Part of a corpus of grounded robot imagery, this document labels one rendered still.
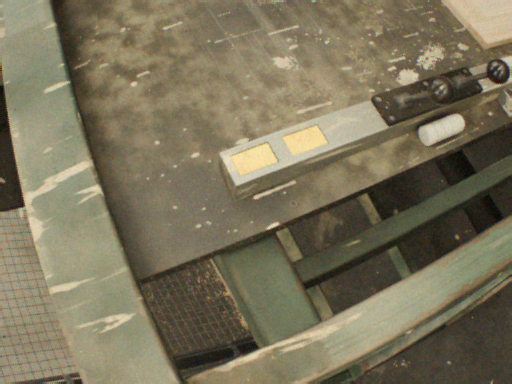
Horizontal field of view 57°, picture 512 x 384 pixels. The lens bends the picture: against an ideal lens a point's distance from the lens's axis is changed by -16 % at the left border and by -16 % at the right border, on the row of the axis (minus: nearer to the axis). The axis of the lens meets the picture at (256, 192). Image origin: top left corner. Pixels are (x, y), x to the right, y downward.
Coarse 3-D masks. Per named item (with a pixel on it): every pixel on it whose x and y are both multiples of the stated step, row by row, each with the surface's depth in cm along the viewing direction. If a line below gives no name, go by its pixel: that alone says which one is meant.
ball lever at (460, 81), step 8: (488, 64) 64; (496, 64) 63; (504, 64) 62; (488, 72) 64; (496, 72) 63; (504, 72) 62; (456, 80) 73; (464, 80) 72; (472, 80) 70; (496, 80) 63; (504, 80) 63
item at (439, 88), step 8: (432, 80) 60; (440, 80) 60; (448, 80) 60; (432, 88) 60; (440, 88) 60; (448, 88) 59; (400, 96) 70; (408, 96) 71; (416, 96) 67; (424, 96) 65; (432, 96) 61; (440, 96) 60; (448, 96) 60; (400, 104) 70; (408, 104) 71; (440, 104) 61
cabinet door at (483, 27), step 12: (444, 0) 90; (456, 0) 89; (468, 0) 90; (480, 0) 91; (492, 0) 91; (504, 0) 92; (456, 12) 88; (468, 12) 88; (480, 12) 88; (492, 12) 89; (504, 12) 90; (468, 24) 87; (480, 24) 86; (492, 24) 87; (504, 24) 87; (480, 36) 85; (492, 36) 85; (504, 36) 86
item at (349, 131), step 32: (480, 96) 76; (288, 128) 69; (320, 128) 69; (352, 128) 70; (384, 128) 70; (416, 128) 75; (224, 160) 67; (288, 160) 67; (320, 160) 69; (256, 192) 69
